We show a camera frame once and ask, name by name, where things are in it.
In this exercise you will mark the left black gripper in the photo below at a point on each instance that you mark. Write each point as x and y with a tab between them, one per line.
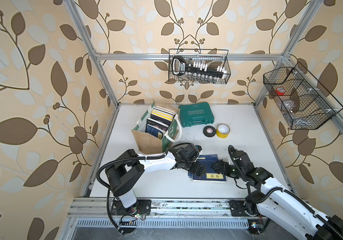
196	171

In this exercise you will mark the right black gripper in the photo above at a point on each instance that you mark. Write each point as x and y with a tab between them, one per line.
225	164

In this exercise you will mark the navy blue book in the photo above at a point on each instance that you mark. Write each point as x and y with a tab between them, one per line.
207	161
154	132

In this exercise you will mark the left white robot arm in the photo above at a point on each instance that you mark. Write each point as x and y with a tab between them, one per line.
121	175

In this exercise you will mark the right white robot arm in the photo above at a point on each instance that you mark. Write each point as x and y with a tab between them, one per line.
272	200

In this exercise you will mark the black tape roll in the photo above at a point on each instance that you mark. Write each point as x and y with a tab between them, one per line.
209	131

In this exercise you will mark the yellow tape roll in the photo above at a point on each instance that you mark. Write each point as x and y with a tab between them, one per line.
222	131

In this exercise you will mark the green plastic tool case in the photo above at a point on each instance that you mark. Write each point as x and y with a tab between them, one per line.
195	114

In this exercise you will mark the red tape roll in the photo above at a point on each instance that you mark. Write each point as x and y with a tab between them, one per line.
280	91

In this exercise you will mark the black socket set holder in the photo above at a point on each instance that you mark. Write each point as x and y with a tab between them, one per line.
190	66

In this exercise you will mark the back black wire basket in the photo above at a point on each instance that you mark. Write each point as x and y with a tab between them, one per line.
202	53

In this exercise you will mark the side black wire basket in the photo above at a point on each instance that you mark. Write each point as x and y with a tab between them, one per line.
308	103

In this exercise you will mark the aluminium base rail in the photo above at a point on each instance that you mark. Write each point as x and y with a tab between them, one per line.
165	214

